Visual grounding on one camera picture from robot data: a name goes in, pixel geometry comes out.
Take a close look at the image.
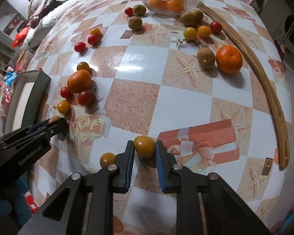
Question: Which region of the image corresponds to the yellow tomato cluster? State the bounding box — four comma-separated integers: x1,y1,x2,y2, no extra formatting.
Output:
183,27,198,41

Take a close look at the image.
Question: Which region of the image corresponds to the red cherry tomato with stem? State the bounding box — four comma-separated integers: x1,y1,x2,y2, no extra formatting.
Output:
77,89,96,107

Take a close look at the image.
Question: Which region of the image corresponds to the kiwi near bowl top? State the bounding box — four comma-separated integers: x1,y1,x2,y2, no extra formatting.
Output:
132,4,146,16

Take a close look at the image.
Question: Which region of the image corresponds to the dark yellow tomato above orange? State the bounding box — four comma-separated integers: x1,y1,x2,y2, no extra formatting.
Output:
77,61,90,72

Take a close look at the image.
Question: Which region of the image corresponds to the orange tomato right cluster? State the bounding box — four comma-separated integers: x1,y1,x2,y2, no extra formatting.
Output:
198,25,212,39

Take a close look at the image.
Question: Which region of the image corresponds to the orange tomato near gripper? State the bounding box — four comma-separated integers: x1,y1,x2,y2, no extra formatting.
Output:
100,152,116,168

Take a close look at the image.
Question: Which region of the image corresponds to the red tomato right cluster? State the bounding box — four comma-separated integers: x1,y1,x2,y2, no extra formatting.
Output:
209,21,222,34

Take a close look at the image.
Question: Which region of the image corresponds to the kiwi beside large orange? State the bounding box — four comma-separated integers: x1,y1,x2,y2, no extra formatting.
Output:
197,47,215,70

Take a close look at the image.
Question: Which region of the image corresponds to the kiwi left of bowl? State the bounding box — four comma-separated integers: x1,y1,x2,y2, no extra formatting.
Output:
128,16,143,31

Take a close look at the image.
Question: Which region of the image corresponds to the curved wooden stick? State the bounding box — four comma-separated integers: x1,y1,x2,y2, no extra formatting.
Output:
198,2,290,171

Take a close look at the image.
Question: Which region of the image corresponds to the white shallow tray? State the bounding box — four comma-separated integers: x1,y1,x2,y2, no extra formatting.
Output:
3,70,51,135

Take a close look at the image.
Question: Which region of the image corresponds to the brown-yellow cherry tomato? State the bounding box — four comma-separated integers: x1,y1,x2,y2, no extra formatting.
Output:
134,135,156,158

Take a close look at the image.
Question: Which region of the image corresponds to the pile of snack packets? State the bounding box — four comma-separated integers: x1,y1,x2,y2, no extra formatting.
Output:
0,66,18,120

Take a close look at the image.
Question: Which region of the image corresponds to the red tomato upper left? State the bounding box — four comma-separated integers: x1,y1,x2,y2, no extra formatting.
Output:
87,34,100,46

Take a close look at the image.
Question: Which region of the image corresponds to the large orange right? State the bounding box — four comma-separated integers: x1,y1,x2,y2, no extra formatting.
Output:
216,45,243,75

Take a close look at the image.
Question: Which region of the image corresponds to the red tomato by bowl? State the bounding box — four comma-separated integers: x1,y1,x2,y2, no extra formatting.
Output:
124,7,134,17

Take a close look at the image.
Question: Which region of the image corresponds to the orange near tray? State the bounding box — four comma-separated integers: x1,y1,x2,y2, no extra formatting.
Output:
67,70,91,93

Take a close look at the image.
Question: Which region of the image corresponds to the small orange tomato upper left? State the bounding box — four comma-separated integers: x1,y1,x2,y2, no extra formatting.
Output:
91,28,101,36

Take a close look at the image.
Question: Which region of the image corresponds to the red tomato mid left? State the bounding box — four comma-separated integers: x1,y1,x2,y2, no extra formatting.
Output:
74,42,86,52

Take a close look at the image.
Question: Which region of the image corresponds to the kiwi of bowl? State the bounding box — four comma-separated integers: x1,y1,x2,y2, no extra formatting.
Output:
191,9,204,22
128,16,143,31
180,13,196,27

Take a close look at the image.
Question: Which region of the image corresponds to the tan longan fruit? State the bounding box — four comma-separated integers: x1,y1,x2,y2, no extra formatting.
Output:
48,115,61,124

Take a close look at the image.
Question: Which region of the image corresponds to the yellow cherry tomato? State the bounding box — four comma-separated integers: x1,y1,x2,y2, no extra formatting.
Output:
56,100,70,115

